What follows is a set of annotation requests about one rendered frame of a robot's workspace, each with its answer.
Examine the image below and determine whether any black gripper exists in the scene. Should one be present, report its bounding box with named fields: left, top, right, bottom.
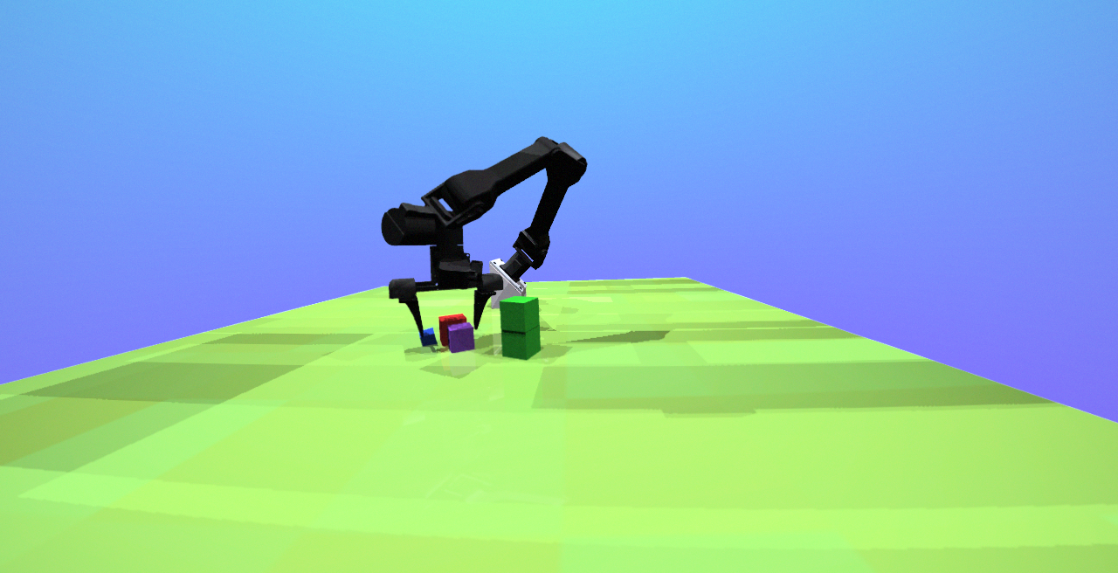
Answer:
left=389, top=245, right=503, bottom=337

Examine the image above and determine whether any red block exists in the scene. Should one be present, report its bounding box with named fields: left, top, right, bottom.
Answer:
left=438, top=314, right=466, bottom=346

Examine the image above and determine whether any small blue block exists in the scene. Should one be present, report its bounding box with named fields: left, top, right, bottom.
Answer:
left=419, top=327, right=437, bottom=347

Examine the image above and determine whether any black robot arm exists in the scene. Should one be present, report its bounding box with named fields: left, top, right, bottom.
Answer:
left=381, top=136, right=588, bottom=290

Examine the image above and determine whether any purple block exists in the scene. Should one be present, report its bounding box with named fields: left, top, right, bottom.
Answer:
left=447, top=322, right=474, bottom=353

